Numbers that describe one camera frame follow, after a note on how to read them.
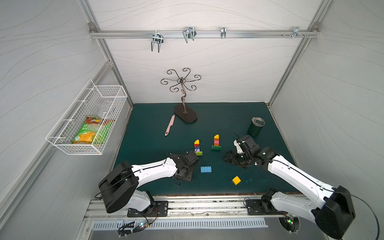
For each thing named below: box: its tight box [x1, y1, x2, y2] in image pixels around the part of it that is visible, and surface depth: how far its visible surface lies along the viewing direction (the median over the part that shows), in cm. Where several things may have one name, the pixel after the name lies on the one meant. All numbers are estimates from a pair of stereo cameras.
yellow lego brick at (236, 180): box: [232, 175, 242, 186], surface depth 83 cm
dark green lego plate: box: [211, 145, 222, 150], surface depth 96 cm
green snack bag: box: [71, 115, 114, 145], surface depth 64 cm
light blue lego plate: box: [200, 166, 212, 173], surface depth 88 cm
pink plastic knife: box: [164, 115, 176, 136], surface depth 110 cm
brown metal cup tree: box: [160, 67, 202, 123], surface depth 97 cm
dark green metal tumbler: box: [247, 116, 266, 137], surface depth 98 cm
